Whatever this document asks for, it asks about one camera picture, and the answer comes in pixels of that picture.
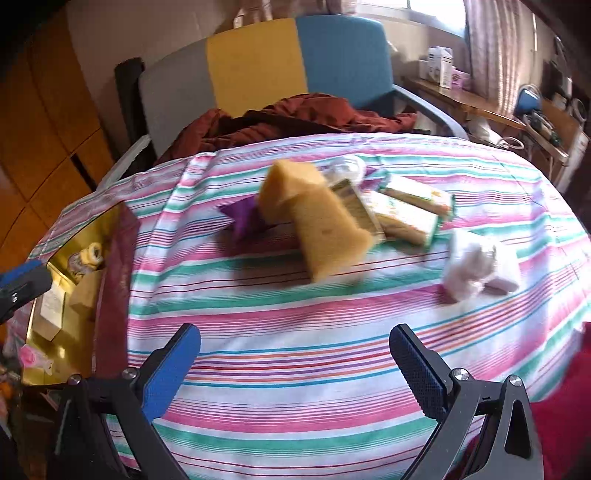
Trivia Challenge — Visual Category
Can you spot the patterned curtain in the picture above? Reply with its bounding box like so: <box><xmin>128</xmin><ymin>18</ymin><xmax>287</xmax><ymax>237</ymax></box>
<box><xmin>464</xmin><ymin>0</ymin><xmax>536</xmax><ymax>116</ymax></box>

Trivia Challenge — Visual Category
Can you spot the clear plastic bag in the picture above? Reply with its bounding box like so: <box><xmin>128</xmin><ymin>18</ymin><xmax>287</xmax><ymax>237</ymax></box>
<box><xmin>323</xmin><ymin>154</ymin><xmax>368</xmax><ymax>185</ymax></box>

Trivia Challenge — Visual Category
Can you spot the wooden desk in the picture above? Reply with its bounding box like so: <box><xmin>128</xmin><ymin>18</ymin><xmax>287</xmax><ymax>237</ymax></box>
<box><xmin>402</xmin><ymin>76</ymin><xmax>527</xmax><ymax>130</ymax></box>

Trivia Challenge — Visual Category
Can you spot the black upright panel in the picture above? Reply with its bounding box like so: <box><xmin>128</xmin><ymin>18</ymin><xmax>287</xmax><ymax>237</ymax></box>
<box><xmin>115</xmin><ymin>58</ymin><xmax>146</xmax><ymax>148</ymax></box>

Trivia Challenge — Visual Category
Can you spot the white paper box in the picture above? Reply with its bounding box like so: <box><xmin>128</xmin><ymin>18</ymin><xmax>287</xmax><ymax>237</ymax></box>
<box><xmin>39</xmin><ymin>281</ymin><xmax>70</xmax><ymax>340</ymax></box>

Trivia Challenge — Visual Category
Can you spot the window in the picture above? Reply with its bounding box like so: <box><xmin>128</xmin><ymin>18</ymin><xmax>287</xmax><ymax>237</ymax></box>
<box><xmin>406</xmin><ymin>0</ymin><xmax>467</xmax><ymax>35</ymax></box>

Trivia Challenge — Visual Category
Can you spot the yellow sponge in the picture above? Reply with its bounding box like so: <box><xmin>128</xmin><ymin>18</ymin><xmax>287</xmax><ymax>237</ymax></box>
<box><xmin>293</xmin><ymin>185</ymin><xmax>375</xmax><ymax>283</ymax></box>
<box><xmin>69</xmin><ymin>270</ymin><xmax>105</xmax><ymax>321</ymax></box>
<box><xmin>256</xmin><ymin>159</ymin><xmax>328</xmax><ymax>220</ymax></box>

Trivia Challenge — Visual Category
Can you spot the striped bed sheet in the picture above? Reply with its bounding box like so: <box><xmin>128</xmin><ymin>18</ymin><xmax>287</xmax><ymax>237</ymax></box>
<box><xmin>28</xmin><ymin>131</ymin><xmax>591</xmax><ymax>480</ymax></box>

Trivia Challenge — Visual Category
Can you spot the white carton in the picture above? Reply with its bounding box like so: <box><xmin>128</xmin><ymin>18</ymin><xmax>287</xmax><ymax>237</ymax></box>
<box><xmin>427</xmin><ymin>46</ymin><xmax>455</xmax><ymax>88</ymax></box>

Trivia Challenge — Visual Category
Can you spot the red-brown blanket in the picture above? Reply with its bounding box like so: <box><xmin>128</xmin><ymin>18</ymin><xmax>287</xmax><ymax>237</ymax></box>
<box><xmin>157</xmin><ymin>92</ymin><xmax>419</xmax><ymax>164</ymax></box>

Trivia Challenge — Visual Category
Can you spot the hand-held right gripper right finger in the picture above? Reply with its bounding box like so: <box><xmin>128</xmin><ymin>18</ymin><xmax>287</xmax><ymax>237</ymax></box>
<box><xmin>389</xmin><ymin>324</ymin><xmax>546</xmax><ymax>480</ymax></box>

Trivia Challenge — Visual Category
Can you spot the purple cloth pouch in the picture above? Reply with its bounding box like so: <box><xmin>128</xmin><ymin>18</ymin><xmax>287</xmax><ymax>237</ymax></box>
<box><xmin>219</xmin><ymin>194</ymin><xmax>269</xmax><ymax>241</ymax></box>

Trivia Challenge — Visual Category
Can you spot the wooden side shelf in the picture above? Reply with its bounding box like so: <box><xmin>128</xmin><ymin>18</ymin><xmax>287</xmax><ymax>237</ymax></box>
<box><xmin>526</xmin><ymin>99</ymin><xmax>585</xmax><ymax>162</ymax></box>

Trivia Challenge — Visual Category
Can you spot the yellow tape roll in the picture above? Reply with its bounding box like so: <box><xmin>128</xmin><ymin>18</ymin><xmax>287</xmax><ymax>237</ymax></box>
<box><xmin>69</xmin><ymin>242</ymin><xmax>105</xmax><ymax>278</ymax></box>

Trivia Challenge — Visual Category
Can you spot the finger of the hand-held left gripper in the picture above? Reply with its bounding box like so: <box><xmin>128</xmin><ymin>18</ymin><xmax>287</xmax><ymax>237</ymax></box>
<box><xmin>0</xmin><ymin>259</ymin><xmax>54</xmax><ymax>324</ymax></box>

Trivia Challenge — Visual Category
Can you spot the red cloth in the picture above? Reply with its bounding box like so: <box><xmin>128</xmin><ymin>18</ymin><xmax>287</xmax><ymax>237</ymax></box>
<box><xmin>462</xmin><ymin>323</ymin><xmax>591</xmax><ymax>480</ymax></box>

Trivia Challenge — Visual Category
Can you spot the wooden wardrobe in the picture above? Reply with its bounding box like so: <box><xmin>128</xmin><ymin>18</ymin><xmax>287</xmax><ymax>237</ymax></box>
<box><xmin>0</xmin><ymin>9</ymin><xmax>116</xmax><ymax>273</ymax></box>

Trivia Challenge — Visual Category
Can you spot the grey yellow blue chair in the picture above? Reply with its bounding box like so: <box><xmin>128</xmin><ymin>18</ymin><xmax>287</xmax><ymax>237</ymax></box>
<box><xmin>99</xmin><ymin>15</ymin><xmax>467</xmax><ymax>185</ymax></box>

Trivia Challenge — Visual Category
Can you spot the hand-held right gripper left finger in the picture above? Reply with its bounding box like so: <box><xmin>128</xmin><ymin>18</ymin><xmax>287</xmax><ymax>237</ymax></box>
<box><xmin>48</xmin><ymin>323</ymin><xmax>202</xmax><ymax>480</ymax></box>

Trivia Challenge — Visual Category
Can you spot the white cloth bundle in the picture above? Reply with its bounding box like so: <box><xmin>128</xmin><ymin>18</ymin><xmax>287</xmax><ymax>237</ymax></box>
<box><xmin>441</xmin><ymin>228</ymin><xmax>522</xmax><ymax>303</ymax></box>

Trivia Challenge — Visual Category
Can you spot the gold box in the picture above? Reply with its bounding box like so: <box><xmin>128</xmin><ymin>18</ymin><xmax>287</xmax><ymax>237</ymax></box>
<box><xmin>21</xmin><ymin>203</ymin><xmax>141</xmax><ymax>386</ymax></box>

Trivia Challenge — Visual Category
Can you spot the black speaker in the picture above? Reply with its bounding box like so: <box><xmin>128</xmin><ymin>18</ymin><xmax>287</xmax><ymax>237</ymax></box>
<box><xmin>566</xmin><ymin>95</ymin><xmax>589</xmax><ymax>121</ymax></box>

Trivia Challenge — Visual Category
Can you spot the pink flower item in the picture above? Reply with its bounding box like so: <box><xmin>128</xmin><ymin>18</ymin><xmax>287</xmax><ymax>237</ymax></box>
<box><xmin>18</xmin><ymin>346</ymin><xmax>54</xmax><ymax>374</ymax></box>

